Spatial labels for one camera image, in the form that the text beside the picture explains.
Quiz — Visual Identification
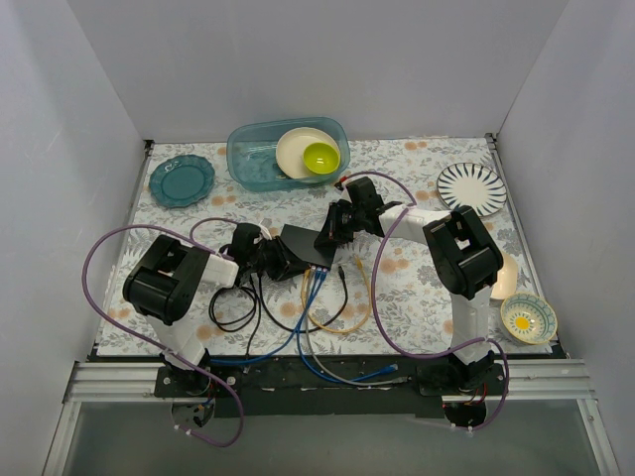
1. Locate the blue striped white plate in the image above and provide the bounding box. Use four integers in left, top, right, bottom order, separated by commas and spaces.
437, 163, 507, 217

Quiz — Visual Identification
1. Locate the grey ethernet cable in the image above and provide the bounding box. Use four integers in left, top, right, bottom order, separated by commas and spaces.
302, 267, 411, 386

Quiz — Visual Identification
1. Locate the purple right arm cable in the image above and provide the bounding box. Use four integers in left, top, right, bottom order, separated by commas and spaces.
335, 172, 511, 431

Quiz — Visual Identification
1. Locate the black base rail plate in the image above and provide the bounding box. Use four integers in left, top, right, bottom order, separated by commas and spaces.
154, 354, 509, 424

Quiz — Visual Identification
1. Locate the cream round plate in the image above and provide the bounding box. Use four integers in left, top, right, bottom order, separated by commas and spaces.
276, 127, 340, 179

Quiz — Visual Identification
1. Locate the teal scalloped plate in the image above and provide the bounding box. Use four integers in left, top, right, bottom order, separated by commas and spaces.
149, 155, 215, 208

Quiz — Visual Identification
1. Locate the green patterned yellow-centre bowl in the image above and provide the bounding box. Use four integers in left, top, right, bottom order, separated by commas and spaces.
500, 292, 559, 345

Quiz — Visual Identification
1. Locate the black network switch box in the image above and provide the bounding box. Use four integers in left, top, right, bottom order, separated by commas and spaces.
280, 224, 335, 270

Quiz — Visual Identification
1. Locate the lime green bowl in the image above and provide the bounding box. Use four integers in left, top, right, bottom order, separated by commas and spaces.
303, 142, 340, 175

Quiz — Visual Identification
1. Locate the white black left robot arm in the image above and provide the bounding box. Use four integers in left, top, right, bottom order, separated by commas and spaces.
123, 223, 309, 397

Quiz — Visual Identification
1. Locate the cream square panda dish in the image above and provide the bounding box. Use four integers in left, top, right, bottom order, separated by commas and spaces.
491, 251, 519, 300

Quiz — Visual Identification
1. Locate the aluminium frame rail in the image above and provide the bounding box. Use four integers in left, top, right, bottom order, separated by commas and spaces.
63, 359, 596, 403

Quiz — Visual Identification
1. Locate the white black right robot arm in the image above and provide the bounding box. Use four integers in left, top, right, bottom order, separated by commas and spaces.
315, 172, 503, 395

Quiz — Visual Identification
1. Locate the blue transparent plastic container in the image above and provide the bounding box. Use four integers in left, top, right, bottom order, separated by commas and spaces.
226, 117, 350, 192

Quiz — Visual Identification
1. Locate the floral patterned table mat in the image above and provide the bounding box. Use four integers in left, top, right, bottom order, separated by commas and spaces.
97, 137, 553, 357

